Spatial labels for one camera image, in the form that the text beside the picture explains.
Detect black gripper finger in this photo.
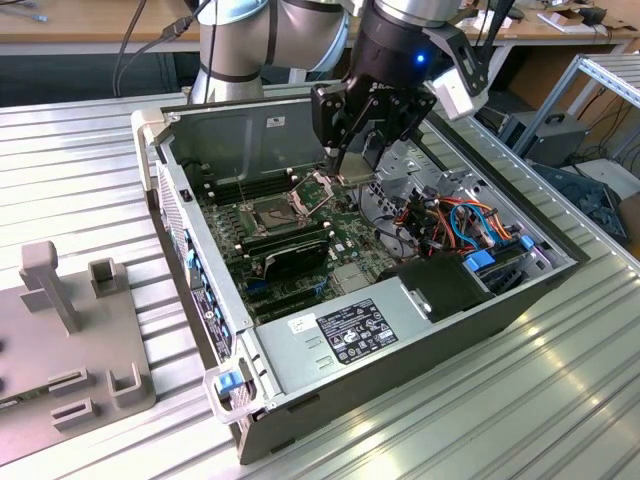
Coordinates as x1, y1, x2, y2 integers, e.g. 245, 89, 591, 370
310, 82, 351, 174
379, 88, 439, 151

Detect silver CPU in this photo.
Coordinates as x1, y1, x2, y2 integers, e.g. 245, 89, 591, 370
335, 147, 379, 190

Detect metal socket cover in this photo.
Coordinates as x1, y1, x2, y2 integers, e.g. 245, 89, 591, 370
288, 168, 336, 217

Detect thin wire locking lever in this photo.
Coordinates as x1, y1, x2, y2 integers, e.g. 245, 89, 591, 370
233, 167, 249, 209

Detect CPU socket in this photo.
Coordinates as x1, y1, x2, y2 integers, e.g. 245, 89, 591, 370
248, 195, 302, 237

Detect silver drive cage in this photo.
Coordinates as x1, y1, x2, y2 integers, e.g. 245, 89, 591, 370
355, 109, 490, 231

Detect black stand pole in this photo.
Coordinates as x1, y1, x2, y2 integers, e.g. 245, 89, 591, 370
485, 0, 517, 49

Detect green motherboard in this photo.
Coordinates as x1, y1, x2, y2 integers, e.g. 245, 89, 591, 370
192, 158, 404, 326

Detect grey equipment box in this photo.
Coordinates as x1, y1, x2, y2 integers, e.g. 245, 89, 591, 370
498, 110, 592, 169

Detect black graphics card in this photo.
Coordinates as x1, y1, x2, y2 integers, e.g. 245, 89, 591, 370
259, 237, 332, 281

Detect silver chipset heatsink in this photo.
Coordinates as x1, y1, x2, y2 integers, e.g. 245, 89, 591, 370
331, 263, 372, 295

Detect open cardboard box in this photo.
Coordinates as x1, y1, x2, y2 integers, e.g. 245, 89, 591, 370
537, 7, 587, 35

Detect dark teal panel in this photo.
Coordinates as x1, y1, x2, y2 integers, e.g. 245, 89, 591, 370
528, 160, 630, 244

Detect black plastic shroud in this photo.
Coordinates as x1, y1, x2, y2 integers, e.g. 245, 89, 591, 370
375, 251, 497, 325

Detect black expansion slot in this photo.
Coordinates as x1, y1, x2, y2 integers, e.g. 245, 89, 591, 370
244, 287, 321, 309
252, 299, 324, 324

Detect small black device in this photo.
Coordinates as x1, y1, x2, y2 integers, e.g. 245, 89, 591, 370
582, 5, 610, 27

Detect brown cardboard box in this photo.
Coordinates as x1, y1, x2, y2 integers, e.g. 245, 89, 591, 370
615, 192, 640, 247

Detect silver power supply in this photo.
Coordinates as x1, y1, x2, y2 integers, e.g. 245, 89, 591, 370
253, 277, 437, 397

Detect wooden desk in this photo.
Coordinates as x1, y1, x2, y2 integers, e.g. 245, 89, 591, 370
0, 0, 639, 119

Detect grey open PC case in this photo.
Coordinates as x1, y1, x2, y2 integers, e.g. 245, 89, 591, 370
130, 84, 592, 467

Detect blue case latch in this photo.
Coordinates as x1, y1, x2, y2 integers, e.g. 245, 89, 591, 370
213, 371, 242, 397

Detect grey parts rack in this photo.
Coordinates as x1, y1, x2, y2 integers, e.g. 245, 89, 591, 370
0, 239, 158, 469

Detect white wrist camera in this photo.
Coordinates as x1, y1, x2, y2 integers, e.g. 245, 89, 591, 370
432, 67, 489, 122

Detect black camera bracket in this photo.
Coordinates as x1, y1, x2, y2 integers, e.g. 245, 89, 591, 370
424, 22, 490, 101

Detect black wire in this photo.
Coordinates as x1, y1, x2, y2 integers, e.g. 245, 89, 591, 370
355, 187, 421, 259

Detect blue wire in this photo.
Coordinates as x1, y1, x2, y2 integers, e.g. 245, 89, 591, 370
448, 201, 502, 250

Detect orange wire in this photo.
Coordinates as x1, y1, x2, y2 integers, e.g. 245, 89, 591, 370
397, 197, 516, 254

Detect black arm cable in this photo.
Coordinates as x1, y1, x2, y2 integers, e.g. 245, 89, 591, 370
112, 0, 224, 99

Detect grey case handle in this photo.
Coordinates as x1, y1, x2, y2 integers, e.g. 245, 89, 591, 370
201, 366, 262, 426
130, 109, 167, 192

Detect aluminium profile frame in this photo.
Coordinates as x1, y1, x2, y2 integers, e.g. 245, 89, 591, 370
513, 52, 640, 161

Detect light blue network cable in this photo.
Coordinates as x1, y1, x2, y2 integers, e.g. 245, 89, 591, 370
12, 0, 51, 24

